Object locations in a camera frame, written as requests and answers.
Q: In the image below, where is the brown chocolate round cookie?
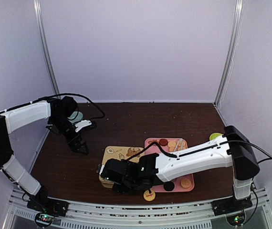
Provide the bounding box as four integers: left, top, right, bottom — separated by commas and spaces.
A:
159, 138, 168, 146

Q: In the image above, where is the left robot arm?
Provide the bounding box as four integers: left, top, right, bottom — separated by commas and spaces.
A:
0, 95, 93, 212

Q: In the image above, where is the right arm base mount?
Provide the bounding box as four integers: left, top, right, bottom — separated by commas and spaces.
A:
211, 198, 253, 216

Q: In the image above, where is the silver tin lid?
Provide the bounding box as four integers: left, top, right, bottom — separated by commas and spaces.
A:
101, 146, 143, 167

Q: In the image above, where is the gold cookie tin box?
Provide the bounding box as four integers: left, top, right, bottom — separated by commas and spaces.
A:
99, 175, 114, 188

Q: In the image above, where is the metal tongs white handle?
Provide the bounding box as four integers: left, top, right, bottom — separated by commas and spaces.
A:
174, 138, 185, 152

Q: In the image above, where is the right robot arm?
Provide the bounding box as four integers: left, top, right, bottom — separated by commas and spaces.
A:
100, 125, 260, 211

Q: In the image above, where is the black sandwich cookie bottom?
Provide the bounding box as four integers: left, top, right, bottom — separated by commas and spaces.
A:
163, 181, 175, 192

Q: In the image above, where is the clock face round cookie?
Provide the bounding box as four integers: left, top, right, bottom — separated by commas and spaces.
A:
143, 190, 156, 201

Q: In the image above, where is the green plastic bowl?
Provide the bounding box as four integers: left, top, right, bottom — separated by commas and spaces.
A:
209, 133, 222, 141

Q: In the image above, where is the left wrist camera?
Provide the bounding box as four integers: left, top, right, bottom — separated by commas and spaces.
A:
74, 120, 97, 132

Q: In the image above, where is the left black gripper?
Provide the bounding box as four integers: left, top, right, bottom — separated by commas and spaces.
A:
50, 114, 89, 155

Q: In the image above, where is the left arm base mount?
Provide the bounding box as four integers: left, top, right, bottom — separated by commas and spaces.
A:
27, 198, 69, 217

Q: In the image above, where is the light blue ceramic bowl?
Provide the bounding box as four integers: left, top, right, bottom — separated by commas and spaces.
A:
68, 111, 83, 124

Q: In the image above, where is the pink plastic tray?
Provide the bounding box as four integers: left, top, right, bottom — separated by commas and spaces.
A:
145, 137, 195, 193

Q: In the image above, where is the right aluminium frame post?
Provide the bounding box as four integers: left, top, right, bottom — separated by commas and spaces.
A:
214, 0, 245, 108

